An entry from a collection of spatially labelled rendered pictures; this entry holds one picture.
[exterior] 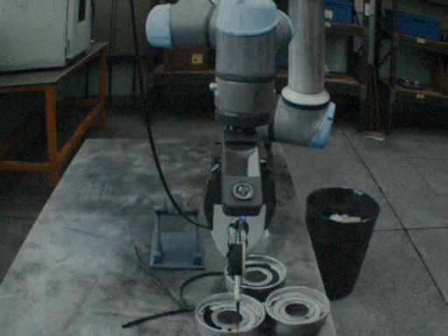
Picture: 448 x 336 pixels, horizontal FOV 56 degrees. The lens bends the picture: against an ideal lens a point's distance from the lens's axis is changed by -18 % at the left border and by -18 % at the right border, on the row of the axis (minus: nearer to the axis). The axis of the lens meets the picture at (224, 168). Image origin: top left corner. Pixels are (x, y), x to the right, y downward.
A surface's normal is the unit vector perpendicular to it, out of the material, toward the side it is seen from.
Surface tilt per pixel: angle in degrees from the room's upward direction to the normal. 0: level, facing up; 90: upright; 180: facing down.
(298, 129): 100
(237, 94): 90
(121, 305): 0
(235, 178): 31
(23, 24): 90
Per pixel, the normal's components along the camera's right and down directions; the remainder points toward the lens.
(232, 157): 0.06, -0.59
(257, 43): 0.31, 0.38
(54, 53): 0.00, 0.39
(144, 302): 0.04, -0.92
